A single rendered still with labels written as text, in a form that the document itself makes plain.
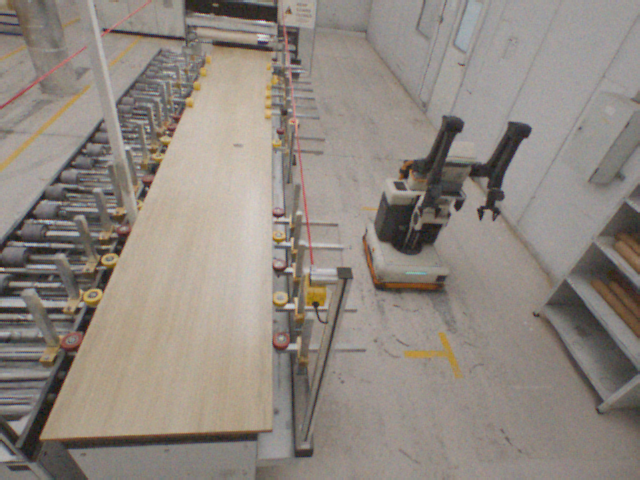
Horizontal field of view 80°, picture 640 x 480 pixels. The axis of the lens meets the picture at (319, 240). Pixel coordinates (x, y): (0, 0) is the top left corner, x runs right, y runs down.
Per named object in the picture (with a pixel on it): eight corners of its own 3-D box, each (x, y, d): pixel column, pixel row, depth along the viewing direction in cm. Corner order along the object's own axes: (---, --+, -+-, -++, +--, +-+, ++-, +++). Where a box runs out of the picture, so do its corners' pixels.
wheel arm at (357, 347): (364, 347, 188) (365, 342, 185) (365, 353, 185) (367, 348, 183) (275, 348, 181) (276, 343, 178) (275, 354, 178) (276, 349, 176)
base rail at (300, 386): (283, 76, 549) (284, 69, 543) (312, 457, 164) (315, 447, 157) (278, 75, 548) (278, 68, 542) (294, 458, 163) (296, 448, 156)
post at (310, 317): (302, 373, 190) (314, 311, 160) (303, 379, 188) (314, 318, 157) (295, 373, 190) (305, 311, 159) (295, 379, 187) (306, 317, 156)
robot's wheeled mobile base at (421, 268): (360, 239, 378) (365, 219, 362) (421, 242, 387) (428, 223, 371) (373, 290, 327) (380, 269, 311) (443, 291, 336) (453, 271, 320)
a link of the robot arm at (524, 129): (524, 115, 231) (509, 114, 230) (534, 128, 223) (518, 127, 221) (489, 173, 265) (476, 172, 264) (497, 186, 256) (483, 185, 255)
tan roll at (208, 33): (294, 47, 542) (295, 37, 534) (294, 49, 532) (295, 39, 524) (190, 35, 519) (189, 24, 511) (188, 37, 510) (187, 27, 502)
